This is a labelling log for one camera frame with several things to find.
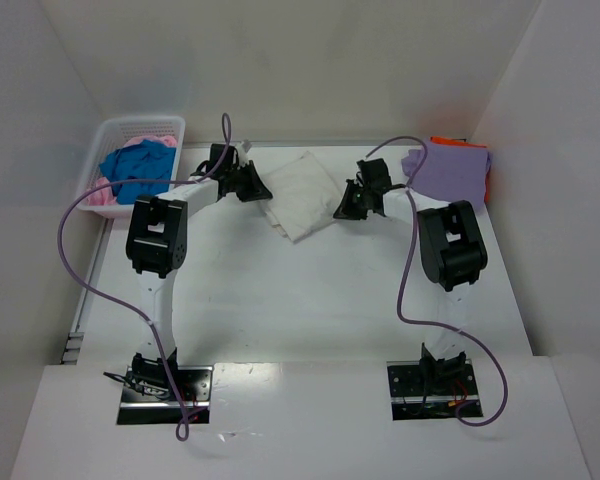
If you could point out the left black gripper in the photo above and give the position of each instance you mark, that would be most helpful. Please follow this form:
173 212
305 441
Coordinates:
250 181

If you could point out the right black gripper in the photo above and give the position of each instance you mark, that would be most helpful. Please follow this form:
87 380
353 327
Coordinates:
356 196

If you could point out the white t shirt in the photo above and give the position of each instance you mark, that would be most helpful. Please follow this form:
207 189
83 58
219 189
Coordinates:
304 198

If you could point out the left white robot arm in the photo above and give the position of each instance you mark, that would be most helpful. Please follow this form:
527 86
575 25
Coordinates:
157 247

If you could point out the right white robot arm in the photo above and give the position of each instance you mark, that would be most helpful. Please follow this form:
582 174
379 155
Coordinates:
452 254

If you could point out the folded purple t shirt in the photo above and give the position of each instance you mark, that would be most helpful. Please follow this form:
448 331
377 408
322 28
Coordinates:
452 174

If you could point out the folded orange t shirt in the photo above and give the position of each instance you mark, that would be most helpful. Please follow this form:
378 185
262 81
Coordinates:
464 143

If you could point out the blue t shirt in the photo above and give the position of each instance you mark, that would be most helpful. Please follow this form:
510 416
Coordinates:
146 160

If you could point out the white plastic basket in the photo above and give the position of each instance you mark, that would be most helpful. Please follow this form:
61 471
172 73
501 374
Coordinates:
112 135

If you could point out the pink t shirt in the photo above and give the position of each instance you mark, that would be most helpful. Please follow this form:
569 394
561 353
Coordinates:
104 196

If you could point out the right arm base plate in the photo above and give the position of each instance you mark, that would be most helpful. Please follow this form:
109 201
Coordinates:
411 399

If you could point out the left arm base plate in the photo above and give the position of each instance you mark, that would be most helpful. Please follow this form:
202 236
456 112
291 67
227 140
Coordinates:
142 403

